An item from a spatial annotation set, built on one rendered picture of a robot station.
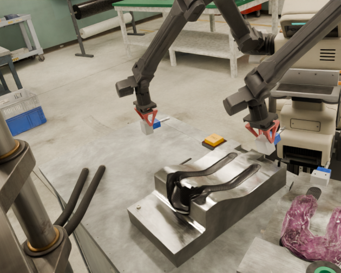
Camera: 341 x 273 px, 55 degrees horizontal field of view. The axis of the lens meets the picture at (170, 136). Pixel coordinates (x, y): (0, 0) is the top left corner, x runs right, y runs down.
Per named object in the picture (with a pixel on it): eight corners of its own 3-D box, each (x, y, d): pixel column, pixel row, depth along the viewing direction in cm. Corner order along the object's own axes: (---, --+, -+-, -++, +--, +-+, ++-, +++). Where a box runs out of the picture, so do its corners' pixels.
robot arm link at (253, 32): (262, 41, 130) (256, 31, 132) (256, 31, 121) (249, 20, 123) (242, 54, 134) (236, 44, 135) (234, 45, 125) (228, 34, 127)
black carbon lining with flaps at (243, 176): (231, 155, 125) (230, 134, 120) (266, 172, 113) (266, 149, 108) (158, 200, 109) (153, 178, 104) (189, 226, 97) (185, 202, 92)
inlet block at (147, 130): (167, 121, 149) (165, 110, 146) (172, 125, 145) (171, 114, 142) (141, 131, 144) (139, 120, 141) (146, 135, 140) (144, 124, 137)
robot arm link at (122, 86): (150, 80, 122) (142, 62, 125) (120, 89, 120) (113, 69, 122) (148, 96, 133) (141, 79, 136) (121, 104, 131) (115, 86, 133)
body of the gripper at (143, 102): (143, 113, 132) (139, 96, 128) (133, 105, 140) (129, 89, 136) (157, 108, 134) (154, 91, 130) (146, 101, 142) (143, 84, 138)
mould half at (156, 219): (232, 157, 135) (230, 129, 129) (286, 184, 117) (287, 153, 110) (130, 221, 112) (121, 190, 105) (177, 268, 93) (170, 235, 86)
